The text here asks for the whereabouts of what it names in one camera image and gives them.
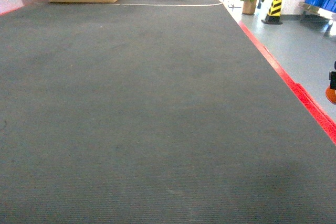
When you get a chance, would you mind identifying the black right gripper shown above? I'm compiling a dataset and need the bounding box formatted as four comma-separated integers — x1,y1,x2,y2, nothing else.
329,62,336,90

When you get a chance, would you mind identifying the orange cylindrical cap 4680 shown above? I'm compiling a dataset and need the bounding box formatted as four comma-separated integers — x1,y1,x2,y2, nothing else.
325,86,336,105

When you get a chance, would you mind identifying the blue bin lower shelf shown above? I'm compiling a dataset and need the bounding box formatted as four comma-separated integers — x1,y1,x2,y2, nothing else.
305,0,336,13

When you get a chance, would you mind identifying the yellow black traffic cone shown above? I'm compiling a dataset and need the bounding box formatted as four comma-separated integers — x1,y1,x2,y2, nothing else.
261,0,282,25

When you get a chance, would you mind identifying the red table frame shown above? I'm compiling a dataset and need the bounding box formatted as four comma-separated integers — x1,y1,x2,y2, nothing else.
196,0,336,146

